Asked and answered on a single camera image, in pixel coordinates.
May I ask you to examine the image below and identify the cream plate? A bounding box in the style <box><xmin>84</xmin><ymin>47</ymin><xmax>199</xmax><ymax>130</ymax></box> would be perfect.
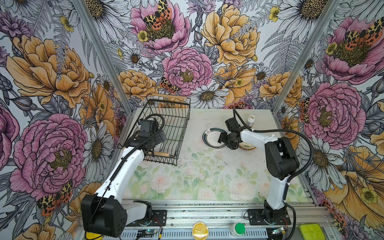
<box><xmin>239</xmin><ymin>142</ymin><xmax>257</xmax><ymax>151</ymax></box>

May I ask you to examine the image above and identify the dark rimmed back plate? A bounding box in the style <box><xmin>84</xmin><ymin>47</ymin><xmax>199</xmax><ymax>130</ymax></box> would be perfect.
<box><xmin>202</xmin><ymin>127</ymin><xmax>228</xmax><ymax>149</ymax></box>

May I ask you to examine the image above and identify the black wire dish rack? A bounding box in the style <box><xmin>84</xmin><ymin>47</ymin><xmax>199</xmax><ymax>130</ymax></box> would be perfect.
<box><xmin>122</xmin><ymin>94</ymin><xmax>191</xmax><ymax>166</ymax></box>

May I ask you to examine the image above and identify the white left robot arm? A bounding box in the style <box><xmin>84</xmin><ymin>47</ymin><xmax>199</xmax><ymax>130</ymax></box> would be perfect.
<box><xmin>81</xmin><ymin>114</ymin><xmax>166</xmax><ymax>240</ymax></box>

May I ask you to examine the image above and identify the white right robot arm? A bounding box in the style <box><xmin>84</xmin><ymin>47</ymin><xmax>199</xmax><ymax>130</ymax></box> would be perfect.
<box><xmin>218</xmin><ymin>117</ymin><xmax>300</xmax><ymax>224</ymax></box>

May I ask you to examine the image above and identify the white pill bottle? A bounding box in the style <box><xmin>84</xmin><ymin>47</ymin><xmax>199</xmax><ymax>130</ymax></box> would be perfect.
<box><xmin>246</xmin><ymin>115</ymin><xmax>256</xmax><ymax>127</ymax></box>

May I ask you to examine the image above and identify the green push button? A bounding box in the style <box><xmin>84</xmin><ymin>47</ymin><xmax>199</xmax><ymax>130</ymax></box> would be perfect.
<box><xmin>230</xmin><ymin>223</ymin><xmax>246</xmax><ymax>237</ymax></box>

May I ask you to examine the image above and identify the small green circuit board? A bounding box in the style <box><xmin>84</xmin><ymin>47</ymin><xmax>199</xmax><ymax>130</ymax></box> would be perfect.
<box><xmin>136</xmin><ymin>229</ymin><xmax>158</xmax><ymax>239</ymax></box>

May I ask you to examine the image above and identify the lime green sponge block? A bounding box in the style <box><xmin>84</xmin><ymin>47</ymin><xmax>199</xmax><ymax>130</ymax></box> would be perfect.
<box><xmin>300</xmin><ymin>223</ymin><xmax>326</xmax><ymax>240</ymax></box>

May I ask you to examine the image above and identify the yellow sponge block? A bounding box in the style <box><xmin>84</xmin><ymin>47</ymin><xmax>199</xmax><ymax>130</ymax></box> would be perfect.
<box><xmin>85</xmin><ymin>232</ymin><xmax>104</xmax><ymax>240</ymax></box>

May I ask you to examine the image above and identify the black corrugated cable conduit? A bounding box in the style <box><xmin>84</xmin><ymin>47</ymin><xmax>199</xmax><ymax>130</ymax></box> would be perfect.
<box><xmin>232</xmin><ymin>108</ymin><xmax>314</xmax><ymax>184</ymax></box>

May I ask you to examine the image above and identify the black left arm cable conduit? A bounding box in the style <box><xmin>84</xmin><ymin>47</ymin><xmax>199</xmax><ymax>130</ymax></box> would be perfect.
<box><xmin>83</xmin><ymin>113</ymin><xmax>166</xmax><ymax>235</ymax></box>

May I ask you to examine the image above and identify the aluminium right corner post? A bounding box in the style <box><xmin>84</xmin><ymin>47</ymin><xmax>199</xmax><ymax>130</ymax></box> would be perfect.
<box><xmin>272</xmin><ymin>1</ymin><xmax>340</xmax><ymax>114</ymax></box>

